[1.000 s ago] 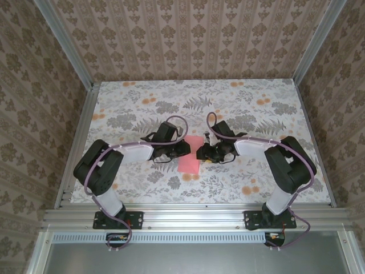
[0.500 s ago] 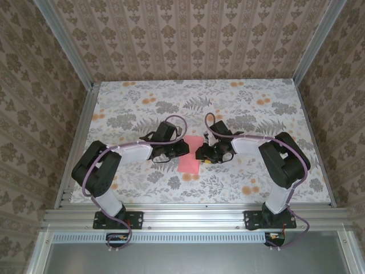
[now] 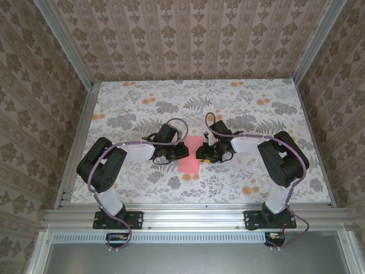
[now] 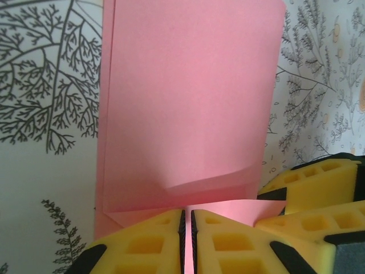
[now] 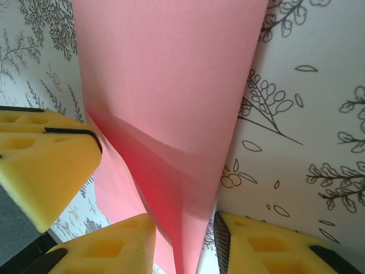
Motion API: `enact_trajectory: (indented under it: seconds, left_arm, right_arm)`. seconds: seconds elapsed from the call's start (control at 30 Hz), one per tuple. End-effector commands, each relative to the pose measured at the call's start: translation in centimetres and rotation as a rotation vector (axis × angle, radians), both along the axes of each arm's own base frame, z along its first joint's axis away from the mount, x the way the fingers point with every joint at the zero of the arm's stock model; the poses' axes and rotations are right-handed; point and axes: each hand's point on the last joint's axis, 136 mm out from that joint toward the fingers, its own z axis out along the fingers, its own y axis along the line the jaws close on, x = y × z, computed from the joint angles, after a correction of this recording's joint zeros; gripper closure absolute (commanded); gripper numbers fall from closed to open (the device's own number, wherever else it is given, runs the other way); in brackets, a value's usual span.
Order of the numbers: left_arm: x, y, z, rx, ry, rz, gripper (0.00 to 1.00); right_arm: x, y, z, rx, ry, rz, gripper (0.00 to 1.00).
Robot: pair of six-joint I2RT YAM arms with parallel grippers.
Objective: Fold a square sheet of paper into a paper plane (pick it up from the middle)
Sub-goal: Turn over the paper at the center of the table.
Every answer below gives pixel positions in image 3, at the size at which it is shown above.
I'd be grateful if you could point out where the pink cloth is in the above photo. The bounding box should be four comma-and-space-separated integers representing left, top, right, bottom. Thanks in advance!
176, 135, 205, 174

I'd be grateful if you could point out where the grey sheet metal panel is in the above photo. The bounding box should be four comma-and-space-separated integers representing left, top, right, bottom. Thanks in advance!
27, 231, 365, 274

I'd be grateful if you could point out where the floral patterned table mat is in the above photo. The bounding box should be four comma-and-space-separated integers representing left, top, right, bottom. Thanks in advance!
70, 80, 334, 205

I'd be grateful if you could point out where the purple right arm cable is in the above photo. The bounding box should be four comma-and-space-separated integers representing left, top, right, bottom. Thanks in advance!
205, 111, 311, 252

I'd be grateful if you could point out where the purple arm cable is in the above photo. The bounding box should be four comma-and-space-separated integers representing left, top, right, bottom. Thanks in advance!
205, 111, 311, 252
87, 118, 190, 253

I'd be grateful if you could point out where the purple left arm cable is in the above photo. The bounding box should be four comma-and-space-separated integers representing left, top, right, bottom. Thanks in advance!
87, 118, 190, 253

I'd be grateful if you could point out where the long aluminium base rail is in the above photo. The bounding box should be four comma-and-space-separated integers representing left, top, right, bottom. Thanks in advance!
41, 207, 354, 231

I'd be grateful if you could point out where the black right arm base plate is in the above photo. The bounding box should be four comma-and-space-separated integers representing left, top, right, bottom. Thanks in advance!
244, 210, 297, 231

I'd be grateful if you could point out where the grey slotted cable duct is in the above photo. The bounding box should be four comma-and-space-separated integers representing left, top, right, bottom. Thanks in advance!
52, 231, 286, 244

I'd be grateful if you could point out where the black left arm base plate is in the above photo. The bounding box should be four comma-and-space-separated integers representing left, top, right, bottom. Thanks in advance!
93, 210, 144, 230

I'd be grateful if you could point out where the aluminium side rail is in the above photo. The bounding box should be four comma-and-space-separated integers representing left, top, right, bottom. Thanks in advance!
293, 79, 337, 208
55, 82, 100, 211

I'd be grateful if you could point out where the aluminium corner post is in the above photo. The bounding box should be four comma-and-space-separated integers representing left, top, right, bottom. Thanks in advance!
292, 0, 347, 86
36, 0, 95, 90

